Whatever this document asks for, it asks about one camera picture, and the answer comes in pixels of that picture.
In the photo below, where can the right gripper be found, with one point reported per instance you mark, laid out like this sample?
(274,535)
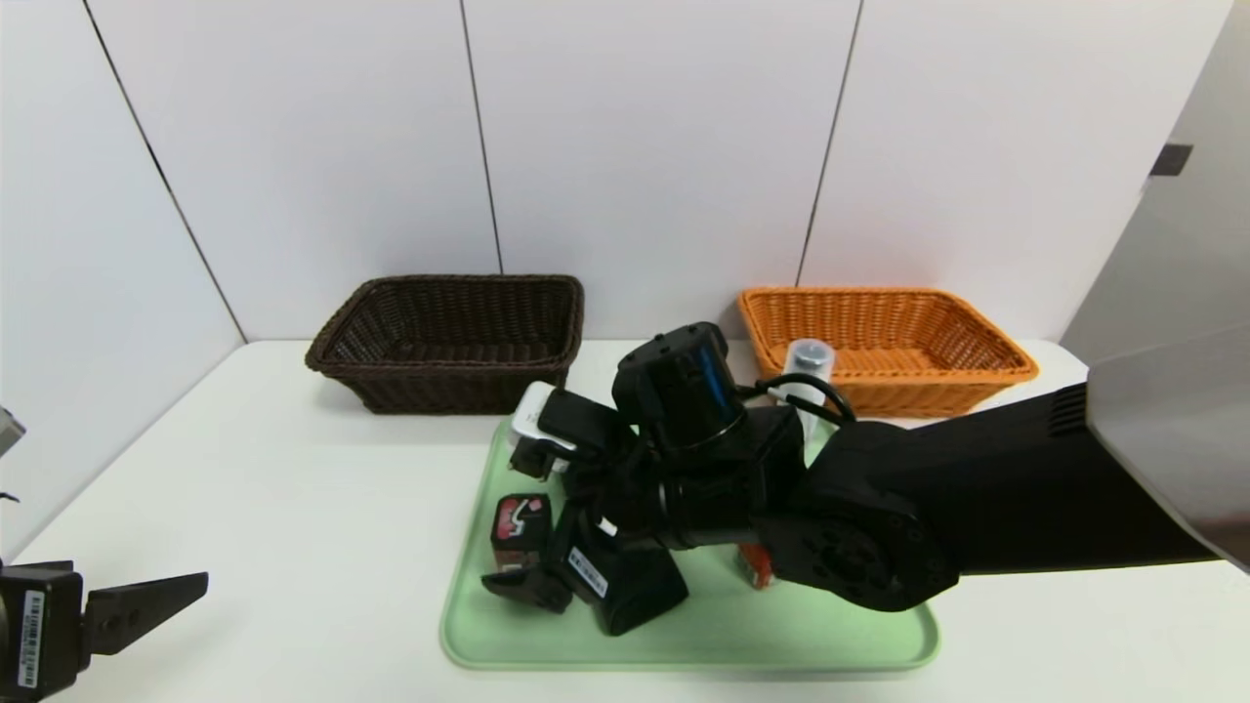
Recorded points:
(592,574)

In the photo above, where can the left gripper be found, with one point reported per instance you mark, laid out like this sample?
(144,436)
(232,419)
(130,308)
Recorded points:
(37,628)

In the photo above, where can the black red gum container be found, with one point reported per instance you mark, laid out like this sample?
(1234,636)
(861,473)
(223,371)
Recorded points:
(520,517)

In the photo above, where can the black glasses case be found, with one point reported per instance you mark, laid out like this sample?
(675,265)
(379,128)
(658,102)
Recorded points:
(649,596)

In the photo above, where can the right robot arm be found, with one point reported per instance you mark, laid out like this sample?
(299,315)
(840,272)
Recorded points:
(879,508)

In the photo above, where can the dark brown wicker basket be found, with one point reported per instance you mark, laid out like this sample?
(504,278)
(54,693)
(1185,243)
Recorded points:
(449,391)

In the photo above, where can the orange wicker basket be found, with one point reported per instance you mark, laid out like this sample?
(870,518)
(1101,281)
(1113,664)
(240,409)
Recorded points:
(928,342)

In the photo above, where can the light green plastic tray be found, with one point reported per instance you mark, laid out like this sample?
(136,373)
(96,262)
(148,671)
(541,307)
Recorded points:
(703,635)

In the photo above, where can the red milk drink carton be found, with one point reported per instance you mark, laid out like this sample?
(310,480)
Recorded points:
(754,571)

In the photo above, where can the white bottle grey cap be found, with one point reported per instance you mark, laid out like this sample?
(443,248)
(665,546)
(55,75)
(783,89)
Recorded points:
(808,356)

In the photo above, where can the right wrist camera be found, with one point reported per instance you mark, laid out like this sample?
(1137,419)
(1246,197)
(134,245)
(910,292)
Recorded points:
(537,415)

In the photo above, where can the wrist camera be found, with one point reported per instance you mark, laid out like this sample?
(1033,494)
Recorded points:
(537,415)
(8,430)

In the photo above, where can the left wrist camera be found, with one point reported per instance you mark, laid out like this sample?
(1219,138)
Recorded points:
(8,430)

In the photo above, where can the black wall fixture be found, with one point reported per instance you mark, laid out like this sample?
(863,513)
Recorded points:
(1172,159)

